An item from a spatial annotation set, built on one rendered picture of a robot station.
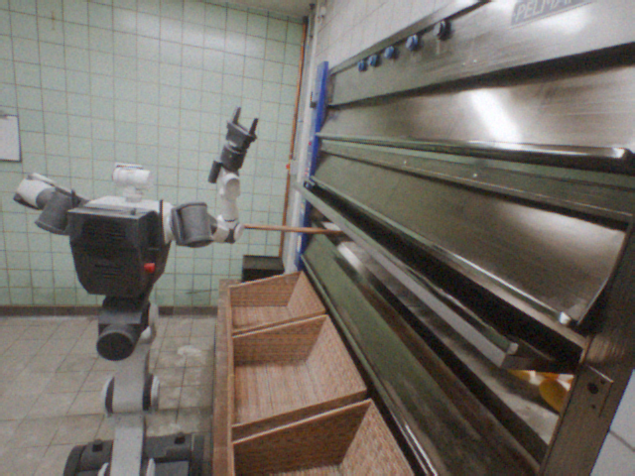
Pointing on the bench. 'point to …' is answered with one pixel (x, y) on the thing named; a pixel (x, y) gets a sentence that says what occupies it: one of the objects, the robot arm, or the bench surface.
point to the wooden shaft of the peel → (293, 229)
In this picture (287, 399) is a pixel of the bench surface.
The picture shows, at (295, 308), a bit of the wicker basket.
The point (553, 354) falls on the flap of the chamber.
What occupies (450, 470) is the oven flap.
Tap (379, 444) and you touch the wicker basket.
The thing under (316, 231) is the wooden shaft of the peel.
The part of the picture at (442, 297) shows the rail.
